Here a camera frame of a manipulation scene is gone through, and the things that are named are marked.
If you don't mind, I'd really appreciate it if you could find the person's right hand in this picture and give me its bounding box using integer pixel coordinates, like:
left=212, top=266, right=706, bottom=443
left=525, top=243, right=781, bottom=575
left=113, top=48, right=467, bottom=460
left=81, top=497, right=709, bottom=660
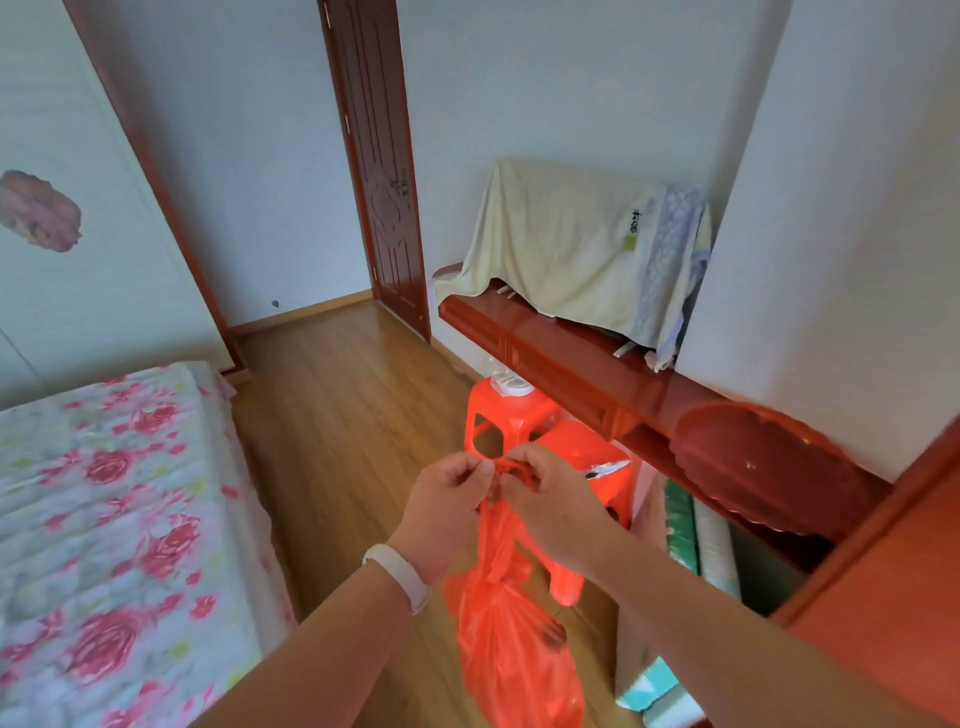
left=498, top=442, right=618, bottom=580

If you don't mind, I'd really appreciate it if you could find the person's left hand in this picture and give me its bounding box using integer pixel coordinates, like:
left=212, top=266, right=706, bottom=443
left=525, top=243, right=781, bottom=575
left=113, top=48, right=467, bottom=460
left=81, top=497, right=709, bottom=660
left=387, top=452, right=497, bottom=586

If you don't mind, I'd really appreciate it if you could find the red plastic bag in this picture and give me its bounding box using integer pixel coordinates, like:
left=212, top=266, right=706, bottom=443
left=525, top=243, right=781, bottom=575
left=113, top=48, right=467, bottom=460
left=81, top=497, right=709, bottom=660
left=444, top=457, right=586, bottom=728

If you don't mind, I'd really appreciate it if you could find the person's right forearm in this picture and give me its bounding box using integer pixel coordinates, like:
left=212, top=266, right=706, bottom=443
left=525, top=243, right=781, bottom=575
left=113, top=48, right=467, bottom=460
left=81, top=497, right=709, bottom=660
left=581, top=528, right=954, bottom=728

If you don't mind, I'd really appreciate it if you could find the person's left forearm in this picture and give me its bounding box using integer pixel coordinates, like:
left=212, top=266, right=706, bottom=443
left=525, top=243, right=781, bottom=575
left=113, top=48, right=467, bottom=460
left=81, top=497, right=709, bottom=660
left=191, top=558, right=421, bottom=728

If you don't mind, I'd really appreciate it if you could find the red plastic stool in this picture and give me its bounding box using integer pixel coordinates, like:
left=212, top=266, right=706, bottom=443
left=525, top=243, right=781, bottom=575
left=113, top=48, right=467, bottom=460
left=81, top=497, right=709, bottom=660
left=463, top=377, right=639, bottom=607

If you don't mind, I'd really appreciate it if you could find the white wristband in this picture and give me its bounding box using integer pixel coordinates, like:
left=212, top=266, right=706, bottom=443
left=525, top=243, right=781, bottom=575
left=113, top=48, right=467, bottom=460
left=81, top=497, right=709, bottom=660
left=362, top=543, right=432, bottom=616

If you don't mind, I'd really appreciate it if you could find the red wooden desk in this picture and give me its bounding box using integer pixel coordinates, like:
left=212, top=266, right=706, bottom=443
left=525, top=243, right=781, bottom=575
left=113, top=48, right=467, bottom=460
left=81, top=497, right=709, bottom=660
left=437, top=281, right=894, bottom=575

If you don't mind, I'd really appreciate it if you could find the rolled green white mat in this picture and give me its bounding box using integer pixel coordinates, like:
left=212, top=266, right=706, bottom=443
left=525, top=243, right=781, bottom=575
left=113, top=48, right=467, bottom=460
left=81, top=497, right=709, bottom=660
left=615, top=480, right=744, bottom=728

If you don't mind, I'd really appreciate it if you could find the cream cloth cover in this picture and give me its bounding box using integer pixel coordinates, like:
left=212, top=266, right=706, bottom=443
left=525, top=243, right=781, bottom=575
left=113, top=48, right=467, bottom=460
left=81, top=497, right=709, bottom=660
left=433, top=157, right=676, bottom=352

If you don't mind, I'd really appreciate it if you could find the red plastic plate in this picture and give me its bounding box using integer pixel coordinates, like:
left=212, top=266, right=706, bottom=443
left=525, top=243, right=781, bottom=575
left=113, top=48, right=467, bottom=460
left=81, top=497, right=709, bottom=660
left=669, top=401, right=875, bottom=537

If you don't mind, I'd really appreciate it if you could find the patterned blue white cloth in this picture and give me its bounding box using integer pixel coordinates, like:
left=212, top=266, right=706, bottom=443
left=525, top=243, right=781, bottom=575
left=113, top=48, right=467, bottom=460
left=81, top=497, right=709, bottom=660
left=630, top=186, right=714, bottom=373

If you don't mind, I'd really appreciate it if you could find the dark red wooden door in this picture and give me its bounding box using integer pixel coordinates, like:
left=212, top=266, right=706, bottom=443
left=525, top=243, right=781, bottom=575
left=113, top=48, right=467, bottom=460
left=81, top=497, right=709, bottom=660
left=318, top=0, right=432, bottom=343

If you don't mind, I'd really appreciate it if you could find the floral bed sheet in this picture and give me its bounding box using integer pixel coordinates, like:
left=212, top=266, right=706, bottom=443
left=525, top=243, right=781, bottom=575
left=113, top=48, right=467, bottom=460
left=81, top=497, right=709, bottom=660
left=0, top=360, right=297, bottom=728

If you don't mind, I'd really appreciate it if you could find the red wooden cabinet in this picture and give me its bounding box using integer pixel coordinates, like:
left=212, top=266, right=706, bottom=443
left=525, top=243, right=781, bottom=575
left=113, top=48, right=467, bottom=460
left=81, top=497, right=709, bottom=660
left=772, top=420, right=960, bottom=725

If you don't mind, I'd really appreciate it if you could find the white wardrobe with flower print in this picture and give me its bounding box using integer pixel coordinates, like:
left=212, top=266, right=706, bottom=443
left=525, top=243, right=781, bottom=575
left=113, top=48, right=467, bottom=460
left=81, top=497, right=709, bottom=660
left=0, top=0, right=245, bottom=410

